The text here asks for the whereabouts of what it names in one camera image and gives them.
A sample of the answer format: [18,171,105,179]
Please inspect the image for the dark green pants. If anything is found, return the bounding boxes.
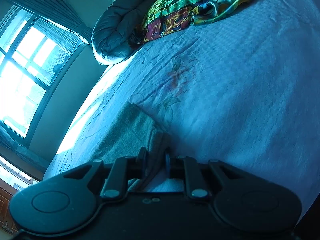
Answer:
[93,102,170,191]

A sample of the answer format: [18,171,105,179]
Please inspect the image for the large bedroom window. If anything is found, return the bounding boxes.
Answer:
[1,5,83,139]

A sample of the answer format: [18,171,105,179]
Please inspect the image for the floral light blue bed sheet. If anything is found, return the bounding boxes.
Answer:
[44,0,319,212]

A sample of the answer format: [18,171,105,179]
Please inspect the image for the far room window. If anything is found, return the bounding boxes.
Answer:
[0,157,38,191]

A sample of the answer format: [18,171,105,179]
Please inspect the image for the brown wooden door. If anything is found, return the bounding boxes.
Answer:
[0,188,18,235]

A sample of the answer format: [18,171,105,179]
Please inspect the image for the teal curtain left of window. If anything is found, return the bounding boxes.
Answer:
[1,125,49,173]

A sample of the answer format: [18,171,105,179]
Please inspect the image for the teal curtain of window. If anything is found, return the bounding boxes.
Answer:
[1,125,49,173]
[7,0,92,44]

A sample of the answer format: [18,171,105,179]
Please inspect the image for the rolled grey blue duvet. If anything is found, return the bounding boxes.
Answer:
[92,0,156,66]

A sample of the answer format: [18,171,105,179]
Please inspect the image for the colourful patterned satin blanket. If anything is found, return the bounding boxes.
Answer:
[128,0,250,49]

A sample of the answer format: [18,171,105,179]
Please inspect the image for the teal curtain right of window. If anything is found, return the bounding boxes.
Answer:
[7,0,92,44]

